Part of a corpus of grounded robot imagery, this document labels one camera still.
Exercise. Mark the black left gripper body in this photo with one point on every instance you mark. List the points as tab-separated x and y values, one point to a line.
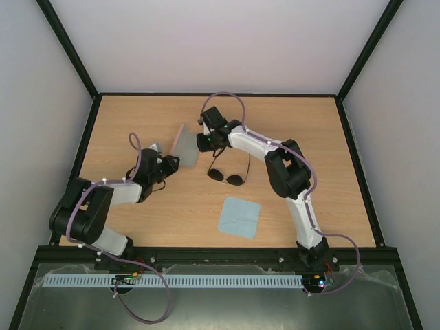
157	176

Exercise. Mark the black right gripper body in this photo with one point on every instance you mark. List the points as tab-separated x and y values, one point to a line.
202	141

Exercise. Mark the pink glasses case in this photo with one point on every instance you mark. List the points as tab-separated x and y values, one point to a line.
185	147

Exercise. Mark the black round sunglasses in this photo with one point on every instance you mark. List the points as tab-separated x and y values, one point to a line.
233	177

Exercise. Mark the light blue cleaning cloth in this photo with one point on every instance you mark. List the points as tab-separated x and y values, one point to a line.
239	218

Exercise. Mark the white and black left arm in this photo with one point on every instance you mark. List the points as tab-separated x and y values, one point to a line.
81	213

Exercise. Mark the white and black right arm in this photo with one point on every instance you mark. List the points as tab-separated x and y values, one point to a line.
288	172

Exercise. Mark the grey metal front plate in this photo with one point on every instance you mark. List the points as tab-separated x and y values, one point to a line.
369	298

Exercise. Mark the white slotted cable duct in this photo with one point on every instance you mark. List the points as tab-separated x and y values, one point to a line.
179	281

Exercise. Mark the black front mounting rail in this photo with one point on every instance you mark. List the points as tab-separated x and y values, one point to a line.
276	259

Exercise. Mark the black left corner post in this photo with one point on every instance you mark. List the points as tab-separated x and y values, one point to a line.
66	43

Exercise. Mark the black frame corner post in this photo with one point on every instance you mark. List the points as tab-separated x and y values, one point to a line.
381	26

